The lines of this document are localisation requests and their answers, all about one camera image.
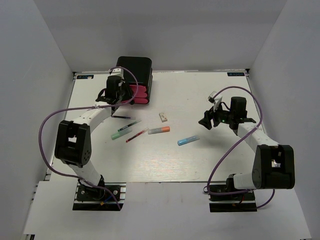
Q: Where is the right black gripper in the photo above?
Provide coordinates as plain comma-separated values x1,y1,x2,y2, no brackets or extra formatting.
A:
199,100,235,130

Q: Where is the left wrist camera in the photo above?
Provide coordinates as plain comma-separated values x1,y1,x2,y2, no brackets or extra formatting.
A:
109,67,124,79

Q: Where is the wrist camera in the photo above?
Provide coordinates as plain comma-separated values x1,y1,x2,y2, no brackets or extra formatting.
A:
208,91,223,112
109,67,124,79

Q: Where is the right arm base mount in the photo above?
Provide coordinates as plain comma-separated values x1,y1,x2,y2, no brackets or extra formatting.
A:
203,186,257,213

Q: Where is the pink top drawer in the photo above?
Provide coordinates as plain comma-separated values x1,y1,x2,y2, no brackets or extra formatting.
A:
130,85,147,93

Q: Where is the white eraser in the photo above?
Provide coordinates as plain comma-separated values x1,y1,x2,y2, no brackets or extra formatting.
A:
159,112,168,123

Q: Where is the black drawer cabinet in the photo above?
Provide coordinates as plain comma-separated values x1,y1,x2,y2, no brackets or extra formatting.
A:
116,56,153,101

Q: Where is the purple gel pen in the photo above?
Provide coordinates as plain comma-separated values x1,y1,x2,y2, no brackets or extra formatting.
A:
111,115,136,120

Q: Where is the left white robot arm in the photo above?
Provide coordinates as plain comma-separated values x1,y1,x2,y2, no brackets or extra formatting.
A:
54,76,133,200

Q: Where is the red gel pen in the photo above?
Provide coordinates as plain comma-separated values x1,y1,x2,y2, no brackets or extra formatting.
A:
125,127,149,143

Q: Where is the orange highlighter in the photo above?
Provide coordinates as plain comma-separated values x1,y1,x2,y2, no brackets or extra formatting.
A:
147,126,171,135

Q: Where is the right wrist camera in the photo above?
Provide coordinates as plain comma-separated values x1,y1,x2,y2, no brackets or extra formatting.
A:
208,91,223,112

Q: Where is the green highlighter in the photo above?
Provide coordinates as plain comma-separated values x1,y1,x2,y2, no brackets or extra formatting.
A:
110,128,133,140

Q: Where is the pink bottom drawer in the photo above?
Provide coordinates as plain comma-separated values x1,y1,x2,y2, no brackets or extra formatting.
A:
129,97,149,105

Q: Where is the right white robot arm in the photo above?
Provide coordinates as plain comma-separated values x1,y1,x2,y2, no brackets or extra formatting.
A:
199,95,295,200

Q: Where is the blue highlighter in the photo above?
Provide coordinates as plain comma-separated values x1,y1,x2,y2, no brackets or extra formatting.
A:
177,135,200,146

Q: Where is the green gel pen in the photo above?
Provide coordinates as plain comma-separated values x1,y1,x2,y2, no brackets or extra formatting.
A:
117,119,142,132

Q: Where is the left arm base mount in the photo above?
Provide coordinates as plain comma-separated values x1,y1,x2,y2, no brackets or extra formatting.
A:
72,183,127,212

